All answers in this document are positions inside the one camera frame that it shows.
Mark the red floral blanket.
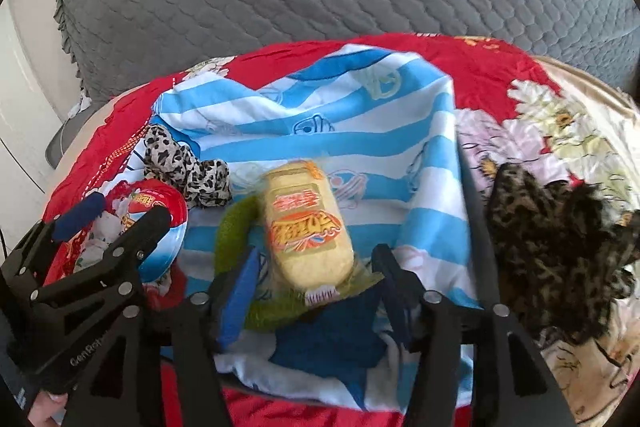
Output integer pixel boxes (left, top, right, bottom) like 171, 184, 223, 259
41, 32, 640, 427

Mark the person's left hand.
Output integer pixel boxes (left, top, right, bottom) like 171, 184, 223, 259
27, 393, 69, 427

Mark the blue striped cloth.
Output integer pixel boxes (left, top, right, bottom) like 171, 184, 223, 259
150, 44, 482, 413

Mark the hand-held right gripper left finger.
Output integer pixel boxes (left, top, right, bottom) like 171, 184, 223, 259
64, 246, 262, 427

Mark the grey round seat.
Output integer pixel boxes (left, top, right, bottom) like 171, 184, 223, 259
44, 114, 92, 170

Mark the red instant noodle bowl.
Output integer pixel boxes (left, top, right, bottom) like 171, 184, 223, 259
106, 179, 190, 284

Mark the leopard print scrunchie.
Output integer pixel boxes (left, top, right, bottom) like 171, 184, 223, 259
142, 125, 232, 209

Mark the dark leopard print cloth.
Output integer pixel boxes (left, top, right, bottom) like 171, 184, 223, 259
487, 162, 640, 349

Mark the dark blue cloth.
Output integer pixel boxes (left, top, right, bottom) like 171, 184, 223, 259
269, 289, 398, 374

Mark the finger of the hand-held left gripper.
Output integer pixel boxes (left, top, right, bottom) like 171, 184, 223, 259
0, 193, 107, 290
27, 205, 174, 313

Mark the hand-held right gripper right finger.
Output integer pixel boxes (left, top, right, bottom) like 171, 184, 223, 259
372, 243, 577, 427

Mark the green fuzzy scrunchie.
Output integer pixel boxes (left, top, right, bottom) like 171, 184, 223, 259
214, 196, 323, 334

